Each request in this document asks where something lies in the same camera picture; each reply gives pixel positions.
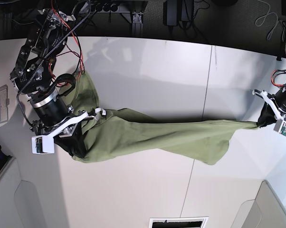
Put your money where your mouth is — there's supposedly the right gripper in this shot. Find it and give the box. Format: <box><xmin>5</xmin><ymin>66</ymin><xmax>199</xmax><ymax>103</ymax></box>
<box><xmin>32</xmin><ymin>108</ymin><xmax>106</xmax><ymax>158</ymax></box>

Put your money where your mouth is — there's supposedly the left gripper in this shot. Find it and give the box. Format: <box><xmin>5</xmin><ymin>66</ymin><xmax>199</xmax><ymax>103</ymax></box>
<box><xmin>252</xmin><ymin>89</ymin><xmax>286</xmax><ymax>127</ymax></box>

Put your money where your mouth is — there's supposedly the green t-shirt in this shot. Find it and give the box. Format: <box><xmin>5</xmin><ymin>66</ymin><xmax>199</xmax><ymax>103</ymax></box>
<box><xmin>64</xmin><ymin>74</ymin><xmax>257</xmax><ymax>165</ymax></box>

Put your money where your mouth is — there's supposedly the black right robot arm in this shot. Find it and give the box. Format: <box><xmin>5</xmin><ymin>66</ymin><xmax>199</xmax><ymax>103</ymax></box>
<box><xmin>10</xmin><ymin>0</ymin><xmax>97</xmax><ymax>158</ymax></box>

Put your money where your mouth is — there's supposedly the clear plastic tray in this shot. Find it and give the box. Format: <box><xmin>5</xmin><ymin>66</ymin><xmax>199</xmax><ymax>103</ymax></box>
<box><xmin>0</xmin><ymin>85</ymin><xmax>10</xmax><ymax>127</ymax></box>

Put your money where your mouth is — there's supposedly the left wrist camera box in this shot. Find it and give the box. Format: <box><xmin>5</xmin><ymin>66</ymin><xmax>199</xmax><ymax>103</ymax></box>
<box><xmin>274</xmin><ymin>119</ymin><xmax>286</xmax><ymax>137</ymax></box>

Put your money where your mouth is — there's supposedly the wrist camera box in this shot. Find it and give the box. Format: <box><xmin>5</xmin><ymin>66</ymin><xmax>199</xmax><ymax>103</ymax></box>
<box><xmin>274</xmin><ymin>119</ymin><xmax>286</xmax><ymax>137</ymax></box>
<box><xmin>31</xmin><ymin>135</ymin><xmax>55</xmax><ymax>154</ymax></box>

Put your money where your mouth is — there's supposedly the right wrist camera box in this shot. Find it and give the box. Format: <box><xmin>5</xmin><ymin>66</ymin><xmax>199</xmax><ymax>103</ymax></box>
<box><xmin>31</xmin><ymin>135</ymin><xmax>55</xmax><ymax>154</ymax></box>

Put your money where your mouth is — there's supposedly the white cable on floor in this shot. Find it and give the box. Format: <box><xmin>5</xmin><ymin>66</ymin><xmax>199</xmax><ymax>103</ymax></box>
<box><xmin>254</xmin><ymin>0</ymin><xmax>285</xmax><ymax>41</ymax></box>

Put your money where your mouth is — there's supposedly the aluminium frame post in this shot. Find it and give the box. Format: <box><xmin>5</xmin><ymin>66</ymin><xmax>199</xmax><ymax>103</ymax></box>
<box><xmin>131</xmin><ymin>12</ymin><xmax>144</xmax><ymax>38</ymax></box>

